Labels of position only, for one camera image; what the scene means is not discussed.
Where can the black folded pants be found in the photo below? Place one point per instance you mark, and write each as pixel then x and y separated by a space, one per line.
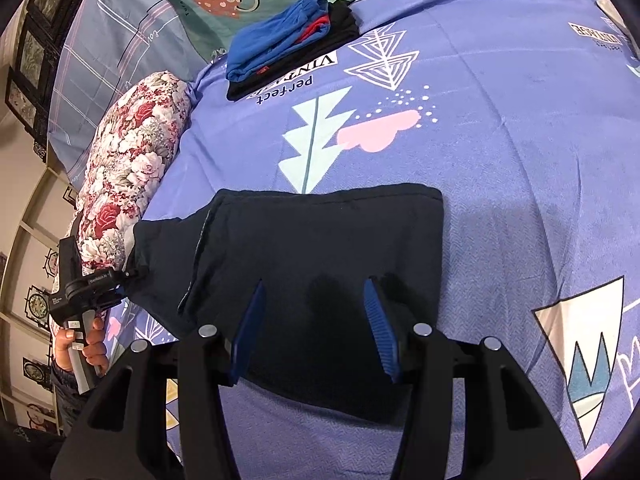
pixel 338 28

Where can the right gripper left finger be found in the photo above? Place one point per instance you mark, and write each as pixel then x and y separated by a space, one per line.
pixel 157 413

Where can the floral rolled blanket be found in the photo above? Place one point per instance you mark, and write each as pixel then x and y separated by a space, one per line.
pixel 134 144

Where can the dark navy pants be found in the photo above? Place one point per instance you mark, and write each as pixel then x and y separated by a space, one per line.
pixel 345 275

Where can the blue folded pants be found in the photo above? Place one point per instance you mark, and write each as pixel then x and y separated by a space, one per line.
pixel 260 44

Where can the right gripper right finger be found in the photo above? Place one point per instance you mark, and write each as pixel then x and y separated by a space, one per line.
pixel 509 433

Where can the plaid blue grey pillow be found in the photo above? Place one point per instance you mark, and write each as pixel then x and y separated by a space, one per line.
pixel 111 46

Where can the purple printed bedsheet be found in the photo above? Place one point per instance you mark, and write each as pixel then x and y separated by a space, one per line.
pixel 524 114

